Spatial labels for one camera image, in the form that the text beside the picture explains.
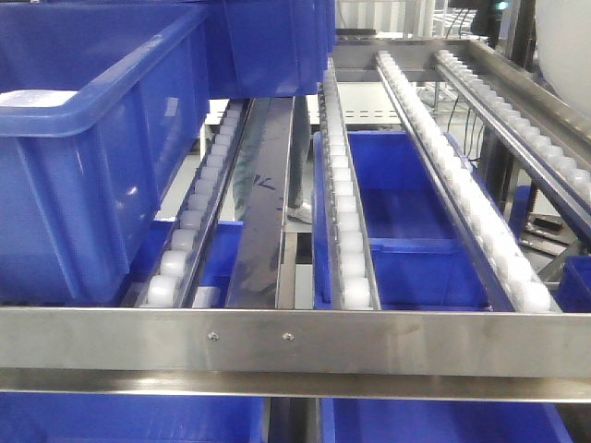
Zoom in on blue crate bottom left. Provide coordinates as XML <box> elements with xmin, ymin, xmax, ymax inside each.
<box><xmin>1</xmin><ymin>393</ymin><xmax>268</xmax><ymax>442</ymax></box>

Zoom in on white roller track centre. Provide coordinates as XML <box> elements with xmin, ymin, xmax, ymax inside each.
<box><xmin>318</xmin><ymin>60</ymin><xmax>381</xmax><ymax>311</ymax></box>

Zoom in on white roller track far right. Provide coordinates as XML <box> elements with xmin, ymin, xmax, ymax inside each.
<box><xmin>433</xmin><ymin>44</ymin><xmax>590</xmax><ymax>232</ymax></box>

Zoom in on white roller track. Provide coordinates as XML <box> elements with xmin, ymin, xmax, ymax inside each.
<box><xmin>318</xmin><ymin>60</ymin><xmax>381</xmax><ymax>311</ymax></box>
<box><xmin>433</xmin><ymin>44</ymin><xmax>590</xmax><ymax>232</ymax></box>
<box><xmin>376</xmin><ymin>51</ymin><xmax>561</xmax><ymax>314</ymax></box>
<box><xmin>134</xmin><ymin>99</ymin><xmax>251</xmax><ymax>308</ymax></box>

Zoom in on stainless steel shelf rack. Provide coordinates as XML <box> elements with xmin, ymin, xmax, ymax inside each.
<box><xmin>1</xmin><ymin>41</ymin><xmax>590</xmax><ymax>403</ymax></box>

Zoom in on steel divider rail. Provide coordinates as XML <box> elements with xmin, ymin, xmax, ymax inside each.
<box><xmin>226</xmin><ymin>97</ymin><xmax>294</xmax><ymax>309</ymax></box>

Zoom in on blue crate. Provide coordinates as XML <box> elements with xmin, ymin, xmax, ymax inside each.
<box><xmin>121</xmin><ymin>221</ymin><xmax>243</xmax><ymax>306</ymax></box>
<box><xmin>204</xmin><ymin>0</ymin><xmax>336</xmax><ymax>99</ymax></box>
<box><xmin>320</xmin><ymin>399</ymin><xmax>572</xmax><ymax>442</ymax></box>
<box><xmin>1</xmin><ymin>393</ymin><xmax>268</xmax><ymax>442</ymax></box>
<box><xmin>1</xmin><ymin>3</ymin><xmax>208</xmax><ymax>305</ymax></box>

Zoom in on blue crate lower left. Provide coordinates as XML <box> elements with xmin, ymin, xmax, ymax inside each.
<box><xmin>121</xmin><ymin>221</ymin><xmax>243</xmax><ymax>306</ymax></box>

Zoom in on blue crate rear centre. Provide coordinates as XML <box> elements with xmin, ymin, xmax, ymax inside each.
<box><xmin>204</xmin><ymin>0</ymin><xmax>336</xmax><ymax>99</ymax></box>

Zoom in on blue crate bottom right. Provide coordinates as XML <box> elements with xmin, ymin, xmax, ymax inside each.
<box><xmin>320</xmin><ymin>399</ymin><xmax>572</xmax><ymax>442</ymax></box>

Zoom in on white roller track left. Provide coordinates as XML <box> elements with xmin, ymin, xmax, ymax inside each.
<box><xmin>134</xmin><ymin>99</ymin><xmax>251</xmax><ymax>308</ymax></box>

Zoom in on blue crate lower shelf centre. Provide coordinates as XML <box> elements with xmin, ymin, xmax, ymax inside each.
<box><xmin>311</xmin><ymin>129</ymin><xmax>514</xmax><ymax>311</ymax></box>

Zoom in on blue crate lower right edge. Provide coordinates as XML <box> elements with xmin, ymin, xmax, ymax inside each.
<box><xmin>553</xmin><ymin>256</ymin><xmax>591</xmax><ymax>313</ymax></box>

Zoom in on person legs in jeans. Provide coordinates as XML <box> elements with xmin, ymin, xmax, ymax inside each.
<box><xmin>233</xmin><ymin>96</ymin><xmax>312</xmax><ymax>224</ymax></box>

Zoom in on blue crate front left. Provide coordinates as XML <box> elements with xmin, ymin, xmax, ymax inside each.
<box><xmin>1</xmin><ymin>3</ymin><xmax>208</xmax><ymax>305</ymax></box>

